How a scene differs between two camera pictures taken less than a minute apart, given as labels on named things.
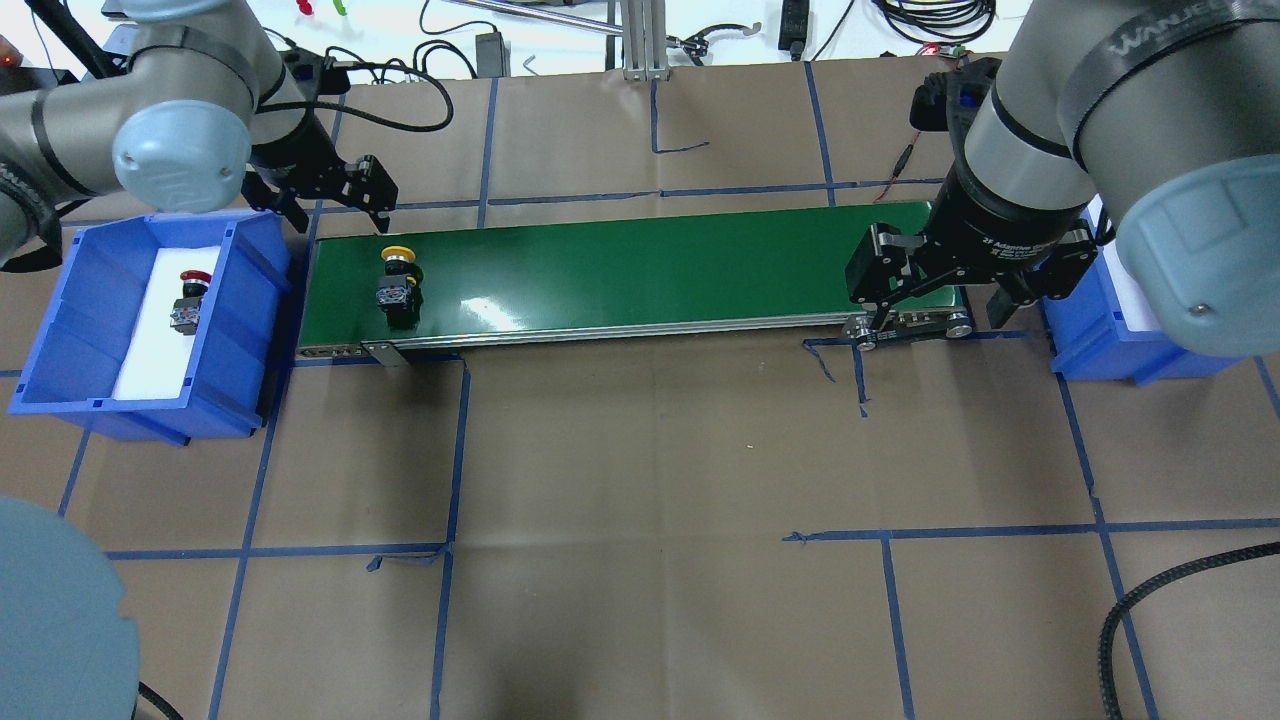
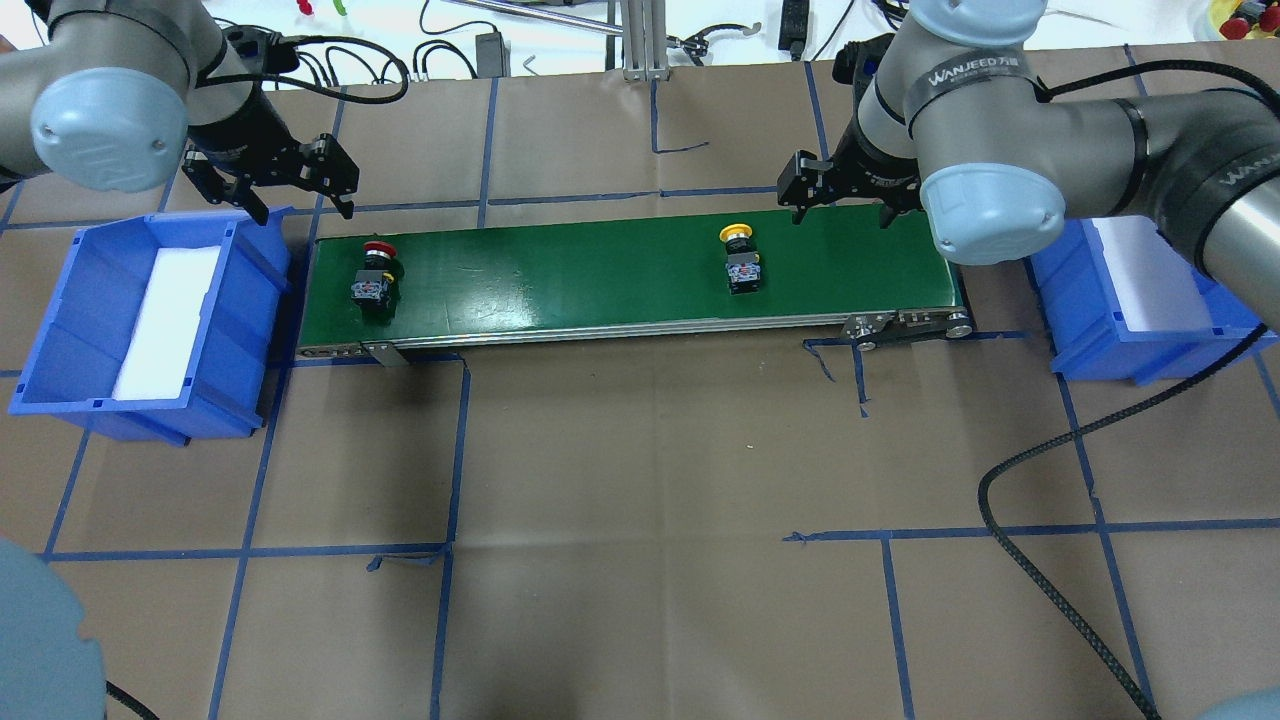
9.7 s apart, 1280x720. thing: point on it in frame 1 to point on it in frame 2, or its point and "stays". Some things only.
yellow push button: [399, 294] to [743, 261]
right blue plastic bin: [1089, 336] stays
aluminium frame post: [645, 55] stays
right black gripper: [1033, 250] to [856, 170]
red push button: [186, 307] to [376, 288]
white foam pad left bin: [158, 356] stays
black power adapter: [490, 55] stays
